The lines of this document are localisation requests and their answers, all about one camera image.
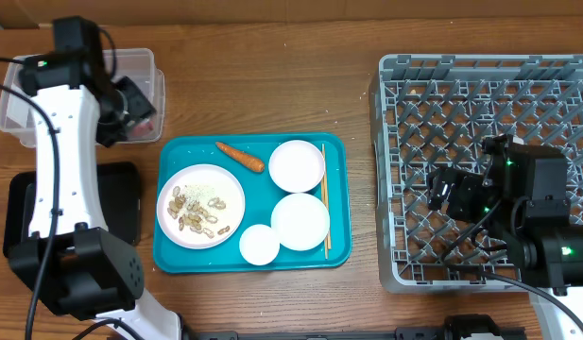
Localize grey dish rack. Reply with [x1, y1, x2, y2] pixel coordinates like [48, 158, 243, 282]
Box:
[369, 54, 583, 294]

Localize wooden chopstick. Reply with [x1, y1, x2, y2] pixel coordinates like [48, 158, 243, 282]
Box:
[320, 174, 330, 260]
[321, 144, 332, 259]

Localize red foil wrapper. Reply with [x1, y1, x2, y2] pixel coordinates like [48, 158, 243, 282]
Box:
[129, 119, 154, 138]

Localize white plate with peanuts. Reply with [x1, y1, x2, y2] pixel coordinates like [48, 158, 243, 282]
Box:
[156, 164, 246, 249]

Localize wooden chopstick right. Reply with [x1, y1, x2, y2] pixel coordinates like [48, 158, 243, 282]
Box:
[321, 144, 332, 259]

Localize white bowl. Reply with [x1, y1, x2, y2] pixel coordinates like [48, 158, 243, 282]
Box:
[267, 140, 325, 194]
[270, 193, 324, 251]

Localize orange carrot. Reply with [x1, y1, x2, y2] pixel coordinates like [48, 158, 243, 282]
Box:
[215, 142, 266, 173]

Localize wooden chopstick left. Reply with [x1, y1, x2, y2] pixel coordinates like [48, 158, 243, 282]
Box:
[320, 174, 330, 260]

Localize black tray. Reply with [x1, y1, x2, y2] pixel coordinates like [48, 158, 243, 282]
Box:
[3, 161, 142, 258]

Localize clear plastic bin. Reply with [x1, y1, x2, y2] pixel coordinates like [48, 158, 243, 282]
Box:
[0, 48, 165, 148]

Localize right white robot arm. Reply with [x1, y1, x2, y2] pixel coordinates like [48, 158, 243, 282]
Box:
[426, 134, 583, 339]

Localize teal plastic tray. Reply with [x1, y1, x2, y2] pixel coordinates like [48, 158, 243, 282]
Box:
[153, 132, 352, 274]

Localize small white cup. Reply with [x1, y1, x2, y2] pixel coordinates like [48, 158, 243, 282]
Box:
[239, 224, 281, 266]

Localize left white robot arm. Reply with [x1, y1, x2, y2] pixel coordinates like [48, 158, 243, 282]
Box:
[9, 16, 191, 339]

